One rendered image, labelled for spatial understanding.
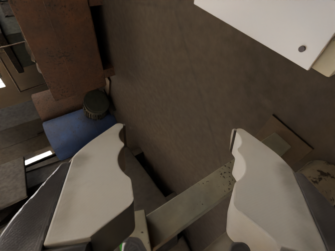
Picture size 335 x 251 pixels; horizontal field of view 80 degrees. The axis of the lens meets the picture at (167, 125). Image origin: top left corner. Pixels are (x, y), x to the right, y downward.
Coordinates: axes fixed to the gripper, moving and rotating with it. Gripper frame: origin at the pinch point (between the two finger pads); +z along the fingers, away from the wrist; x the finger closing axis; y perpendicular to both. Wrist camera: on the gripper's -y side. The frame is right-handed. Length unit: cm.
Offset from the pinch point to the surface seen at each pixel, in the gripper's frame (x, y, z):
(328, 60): 19.0, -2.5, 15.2
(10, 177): -208, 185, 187
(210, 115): 19, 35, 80
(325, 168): 45, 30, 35
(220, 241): 12.2, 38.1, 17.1
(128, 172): -41, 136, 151
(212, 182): 12.2, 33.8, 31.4
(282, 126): 37, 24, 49
